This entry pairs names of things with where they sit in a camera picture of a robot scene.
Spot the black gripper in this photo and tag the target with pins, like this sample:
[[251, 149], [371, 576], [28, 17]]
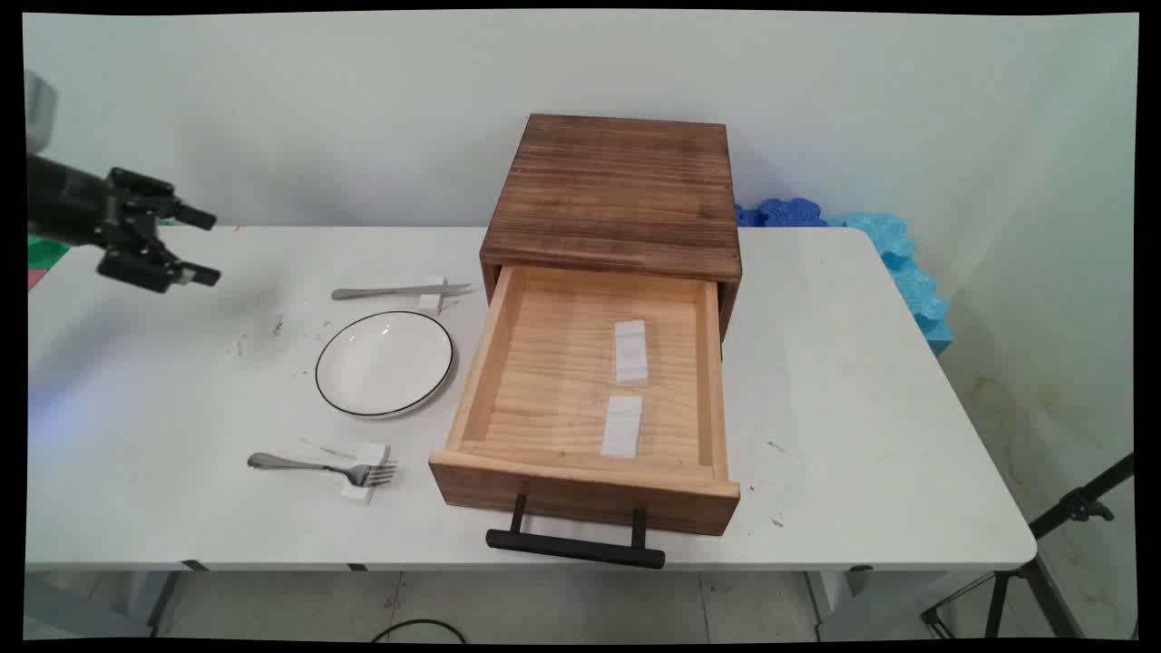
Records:
[[68, 201]]

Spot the silver table knife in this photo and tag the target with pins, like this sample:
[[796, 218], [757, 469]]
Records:
[[399, 291]]

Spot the green foam mat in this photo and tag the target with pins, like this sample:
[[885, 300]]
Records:
[[45, 254]]

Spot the red foam mat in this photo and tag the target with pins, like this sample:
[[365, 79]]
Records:
[[34, 277]]

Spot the white plate with black rim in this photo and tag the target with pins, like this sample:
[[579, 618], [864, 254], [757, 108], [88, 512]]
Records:
[[384, 363]]

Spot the white foam rest block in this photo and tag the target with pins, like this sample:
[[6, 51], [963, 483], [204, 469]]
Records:
[[433, 292], [365, 473], [622, 426], [631, 352]]

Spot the silver fork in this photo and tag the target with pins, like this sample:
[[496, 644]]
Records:
[[317, 468]]

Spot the grey table leg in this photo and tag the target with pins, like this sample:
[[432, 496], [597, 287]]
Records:
[[163, 600]]

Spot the dark wooden drawer cabinet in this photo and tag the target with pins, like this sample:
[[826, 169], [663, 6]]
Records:
[[617, 195]]

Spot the light wooden drawer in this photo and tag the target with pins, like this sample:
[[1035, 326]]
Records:
[[590, 399]]

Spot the dark blue foam mat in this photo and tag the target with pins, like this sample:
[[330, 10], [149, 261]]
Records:
[[785, 214]]

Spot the light blue foam mat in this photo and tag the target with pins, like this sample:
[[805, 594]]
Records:
[[912, 277]]

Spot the white table leg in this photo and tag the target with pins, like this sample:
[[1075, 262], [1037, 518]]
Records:
[[848, 603]]

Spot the black tripod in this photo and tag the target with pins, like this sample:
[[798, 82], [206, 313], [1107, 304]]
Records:
[[1034, 562]]

